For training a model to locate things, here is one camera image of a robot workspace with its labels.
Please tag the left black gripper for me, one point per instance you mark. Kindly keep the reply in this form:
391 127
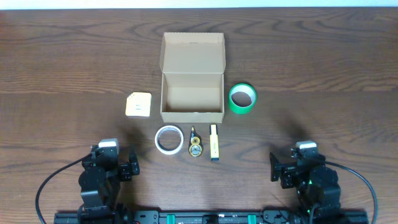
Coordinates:
125 168

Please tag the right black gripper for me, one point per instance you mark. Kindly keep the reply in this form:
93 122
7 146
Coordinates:
288 172

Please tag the white tape roll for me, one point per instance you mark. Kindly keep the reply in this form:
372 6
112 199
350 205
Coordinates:
160 147

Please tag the yellow sticky note pad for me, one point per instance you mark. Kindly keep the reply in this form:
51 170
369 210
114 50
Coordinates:
138 104

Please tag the yellow highlighter pen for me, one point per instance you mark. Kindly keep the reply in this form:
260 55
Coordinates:
214 144

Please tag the green tape roll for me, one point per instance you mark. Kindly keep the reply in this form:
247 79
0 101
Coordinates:
242 98

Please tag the brown cardboard box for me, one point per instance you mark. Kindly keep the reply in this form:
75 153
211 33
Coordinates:
192 66

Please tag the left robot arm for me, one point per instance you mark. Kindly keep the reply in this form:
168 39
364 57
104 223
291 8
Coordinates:
101 179

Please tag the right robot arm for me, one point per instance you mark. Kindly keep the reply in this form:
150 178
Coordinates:
315 183

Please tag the black mounting rail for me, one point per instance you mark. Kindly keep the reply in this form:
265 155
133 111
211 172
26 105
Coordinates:
155 217

